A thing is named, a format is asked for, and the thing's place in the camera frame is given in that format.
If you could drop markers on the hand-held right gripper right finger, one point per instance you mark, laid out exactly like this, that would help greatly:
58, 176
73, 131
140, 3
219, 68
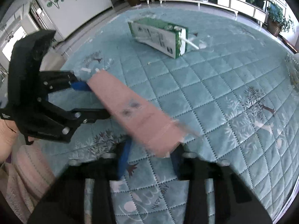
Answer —
177, 165

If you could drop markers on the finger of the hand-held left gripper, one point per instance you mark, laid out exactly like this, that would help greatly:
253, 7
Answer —
93, 115
80, 86

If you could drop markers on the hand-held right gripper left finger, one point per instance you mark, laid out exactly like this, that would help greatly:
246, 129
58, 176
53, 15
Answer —
123, 159

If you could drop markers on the long pink cardboard box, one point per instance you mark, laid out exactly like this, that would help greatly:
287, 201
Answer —
130, 112

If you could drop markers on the person's left hand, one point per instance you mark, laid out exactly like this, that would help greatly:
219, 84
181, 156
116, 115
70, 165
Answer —
5, 137

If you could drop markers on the window with blinds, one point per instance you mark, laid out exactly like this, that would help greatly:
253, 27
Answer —
11, 42

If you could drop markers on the glass sliding door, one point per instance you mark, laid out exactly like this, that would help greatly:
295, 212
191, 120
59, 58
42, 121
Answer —
41, 16

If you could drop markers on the teal quilted mat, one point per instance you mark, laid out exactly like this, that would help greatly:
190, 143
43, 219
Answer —
210, 98

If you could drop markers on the green and white carton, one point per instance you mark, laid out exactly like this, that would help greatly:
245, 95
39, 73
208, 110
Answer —
156, 36

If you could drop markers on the person's left leg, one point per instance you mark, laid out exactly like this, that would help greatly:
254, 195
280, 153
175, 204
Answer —
25, 179

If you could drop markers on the floor plant in wicker pot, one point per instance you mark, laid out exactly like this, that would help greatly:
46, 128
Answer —
275, 21

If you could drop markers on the lotus wall decal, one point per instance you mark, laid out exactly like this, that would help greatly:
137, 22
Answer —
52, 1

